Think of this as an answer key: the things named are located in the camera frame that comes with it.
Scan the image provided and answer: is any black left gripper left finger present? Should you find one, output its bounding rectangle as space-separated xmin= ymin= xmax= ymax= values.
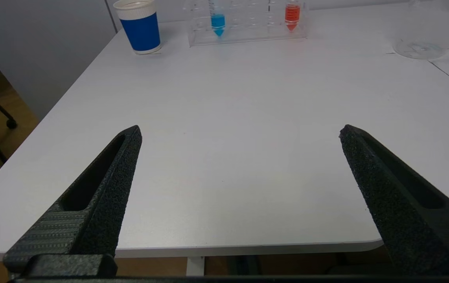
xmin=4 ymin=125 xmax=143 ymax=276

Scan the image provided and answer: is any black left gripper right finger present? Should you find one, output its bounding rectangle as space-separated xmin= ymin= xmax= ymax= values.
xmin=339 ymin=124 xmax=449 ymax=276

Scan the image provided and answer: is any test tube with blue pigment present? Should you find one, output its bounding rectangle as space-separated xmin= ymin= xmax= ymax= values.
xmin=208 ymin=0 xmax=226 ymax=38

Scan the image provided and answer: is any clear glass beaker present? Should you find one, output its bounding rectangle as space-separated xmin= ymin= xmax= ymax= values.
xmin=392 ymin=0 xmax=449 ymax=61

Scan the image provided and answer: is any test tube with red pigment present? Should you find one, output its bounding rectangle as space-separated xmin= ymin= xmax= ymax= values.
xmin=284 ymin=0 xmax=302 ymax=32

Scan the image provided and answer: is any clear acrylic test tube rack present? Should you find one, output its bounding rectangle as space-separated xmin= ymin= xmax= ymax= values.
xmin=183 ymin=0 xmax=309 ymax=48

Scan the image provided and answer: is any white table leg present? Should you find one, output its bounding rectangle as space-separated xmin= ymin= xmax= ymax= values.
xmin=186 ymin=257 xmax=206 ymax=277

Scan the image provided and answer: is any blue and white paper cup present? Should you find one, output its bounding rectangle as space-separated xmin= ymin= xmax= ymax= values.
xmin=113 ymin=0 xmax=162 ymax=55

